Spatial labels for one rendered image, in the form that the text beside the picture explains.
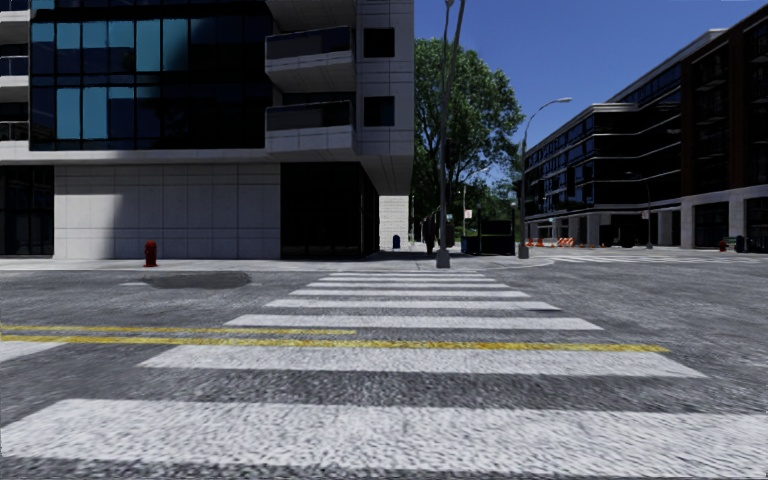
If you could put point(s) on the trees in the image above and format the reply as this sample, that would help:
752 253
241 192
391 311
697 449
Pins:
474 120

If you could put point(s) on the dark glass building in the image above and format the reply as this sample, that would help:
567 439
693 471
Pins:
600 162

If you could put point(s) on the sign on a post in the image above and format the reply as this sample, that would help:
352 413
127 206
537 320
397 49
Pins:
464 210

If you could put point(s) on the person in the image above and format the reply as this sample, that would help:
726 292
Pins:
429 235

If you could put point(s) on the orange traffic barrier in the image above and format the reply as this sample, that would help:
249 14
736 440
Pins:
565 242

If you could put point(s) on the black bus shelter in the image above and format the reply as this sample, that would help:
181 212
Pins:
495 237

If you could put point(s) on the pale concrete building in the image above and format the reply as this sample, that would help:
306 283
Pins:
180 204

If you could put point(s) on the dark bin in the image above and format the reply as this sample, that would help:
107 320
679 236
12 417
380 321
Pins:
740 243

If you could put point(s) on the grey street lamp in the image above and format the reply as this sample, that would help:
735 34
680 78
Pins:
443 180
523 198

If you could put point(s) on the dark brick building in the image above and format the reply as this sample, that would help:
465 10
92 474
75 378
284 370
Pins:
720 150

